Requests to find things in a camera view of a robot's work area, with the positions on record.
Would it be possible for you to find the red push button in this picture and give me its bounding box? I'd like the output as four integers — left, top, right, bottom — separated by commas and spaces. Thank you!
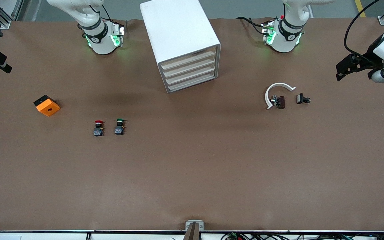
93, 120, 105, 137

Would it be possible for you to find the orange and black box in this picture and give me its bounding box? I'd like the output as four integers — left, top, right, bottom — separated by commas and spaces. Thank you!
34, 95, 61, 117

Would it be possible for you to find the brown camera post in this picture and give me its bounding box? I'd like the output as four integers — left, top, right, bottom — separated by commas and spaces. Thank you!
183, 223, 201, 240

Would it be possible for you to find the small brown component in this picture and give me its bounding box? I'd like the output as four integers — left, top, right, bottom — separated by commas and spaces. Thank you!
270, 95, 286, 109

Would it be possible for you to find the white curved plastic piece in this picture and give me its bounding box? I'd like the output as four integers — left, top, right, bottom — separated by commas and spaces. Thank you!
265, 82, 296, 110

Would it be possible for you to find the white drawer cabinet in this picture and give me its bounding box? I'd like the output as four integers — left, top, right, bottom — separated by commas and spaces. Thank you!
140, 0, 221, 94

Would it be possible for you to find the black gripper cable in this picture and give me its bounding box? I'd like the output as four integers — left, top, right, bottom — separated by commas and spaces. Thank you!
344, 0, 382, 64

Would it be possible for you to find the grey metal bracket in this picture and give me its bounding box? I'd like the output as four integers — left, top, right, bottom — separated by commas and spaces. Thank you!
185, 220, 204, 231

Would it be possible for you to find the green push button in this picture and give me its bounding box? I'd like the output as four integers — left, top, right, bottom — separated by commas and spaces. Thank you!
114, 119, 127, 135

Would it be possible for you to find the black arm base cable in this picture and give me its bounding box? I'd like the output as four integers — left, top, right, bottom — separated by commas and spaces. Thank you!
236, 16, 266, 36

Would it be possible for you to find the bundle of coloured cables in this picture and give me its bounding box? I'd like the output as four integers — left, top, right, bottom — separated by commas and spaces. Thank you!
220, 232, 384, 240

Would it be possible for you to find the white table edge rail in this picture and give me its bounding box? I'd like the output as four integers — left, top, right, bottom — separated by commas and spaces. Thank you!
0, 230, 384, 240

